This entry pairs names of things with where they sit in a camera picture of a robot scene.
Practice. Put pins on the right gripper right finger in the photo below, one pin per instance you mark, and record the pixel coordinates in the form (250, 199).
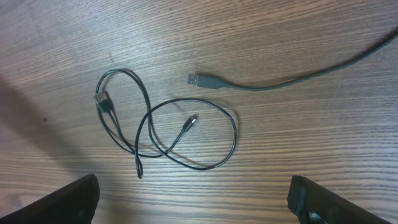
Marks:
(312, 203)

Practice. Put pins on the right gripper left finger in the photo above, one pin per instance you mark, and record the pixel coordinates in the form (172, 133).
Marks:
(73, 203)

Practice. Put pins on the black USB cable thick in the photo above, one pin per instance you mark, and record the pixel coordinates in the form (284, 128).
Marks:
(210, 81)

